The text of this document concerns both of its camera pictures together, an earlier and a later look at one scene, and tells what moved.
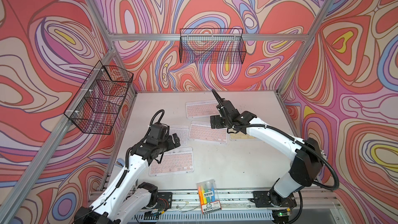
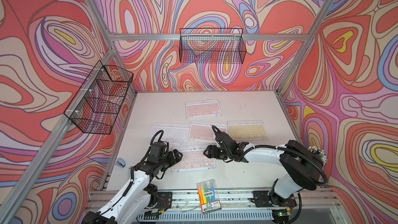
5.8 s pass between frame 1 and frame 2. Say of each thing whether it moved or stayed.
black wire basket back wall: stayed
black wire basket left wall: stayed
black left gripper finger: moved
